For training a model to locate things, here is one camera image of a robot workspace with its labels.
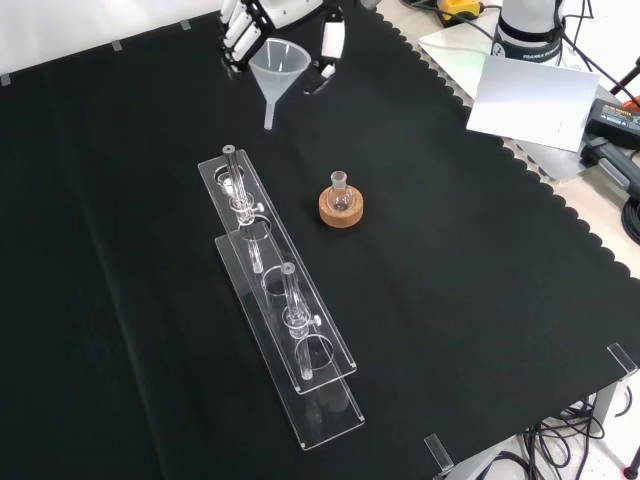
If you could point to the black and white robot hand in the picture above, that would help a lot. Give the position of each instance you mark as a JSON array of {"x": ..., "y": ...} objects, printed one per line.
[{"x": 280, "y": 12}]

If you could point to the clear plastic funnel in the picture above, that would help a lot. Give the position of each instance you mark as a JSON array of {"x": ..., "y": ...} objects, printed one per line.
[{"x": 280, "y": 65}]

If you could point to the clear round-bottom flask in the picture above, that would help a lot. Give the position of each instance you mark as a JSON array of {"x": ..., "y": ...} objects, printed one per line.
[{"x": 341, "y": 197}]

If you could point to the clear acrylic funnel stand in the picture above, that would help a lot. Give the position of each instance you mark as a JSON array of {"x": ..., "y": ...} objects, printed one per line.
[{"x": 280, "y": 300}]

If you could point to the yellow stop button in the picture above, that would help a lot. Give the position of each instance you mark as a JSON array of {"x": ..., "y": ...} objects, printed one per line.
[{"x": 460, "y": 7}]

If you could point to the black cloth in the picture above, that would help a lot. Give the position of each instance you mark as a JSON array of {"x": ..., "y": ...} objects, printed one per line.
[{"x": 450, "y": 300}]

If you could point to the black and red tripod leg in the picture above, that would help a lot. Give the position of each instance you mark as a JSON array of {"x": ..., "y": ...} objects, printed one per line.
[{"x": 627, "y": 77}]

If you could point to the black power adapter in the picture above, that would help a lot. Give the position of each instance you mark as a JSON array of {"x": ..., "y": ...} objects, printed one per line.
[{"x": 617, "y": 120}]

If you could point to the clear acrylic edge clip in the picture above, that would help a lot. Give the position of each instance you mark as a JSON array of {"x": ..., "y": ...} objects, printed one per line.
[
  {"x": 622, "y": 359},
  {"x": 439, "y": 454}
]

